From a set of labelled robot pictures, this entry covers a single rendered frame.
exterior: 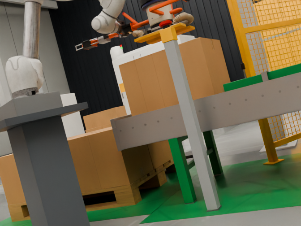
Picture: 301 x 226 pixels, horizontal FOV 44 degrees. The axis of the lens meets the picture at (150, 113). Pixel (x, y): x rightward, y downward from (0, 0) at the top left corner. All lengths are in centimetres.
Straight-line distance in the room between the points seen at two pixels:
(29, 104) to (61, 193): 54
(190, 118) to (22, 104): 94
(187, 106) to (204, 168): 34
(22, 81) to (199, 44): 107
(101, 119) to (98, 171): 745
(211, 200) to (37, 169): 98
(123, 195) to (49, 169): 64
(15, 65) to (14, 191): 129
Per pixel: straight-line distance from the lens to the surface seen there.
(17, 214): 336
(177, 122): 222
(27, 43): 261
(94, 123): 1033
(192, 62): 232
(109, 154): 266
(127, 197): 267
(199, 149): 202
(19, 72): 235
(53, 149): 229
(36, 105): 225
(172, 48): 202
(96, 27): 236
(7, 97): 611
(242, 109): 211
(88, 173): 280
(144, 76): 246
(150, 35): 248
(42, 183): 225
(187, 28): 259
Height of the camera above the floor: 60
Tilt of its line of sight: level
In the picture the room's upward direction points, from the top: 15 degrees counter-clockwise
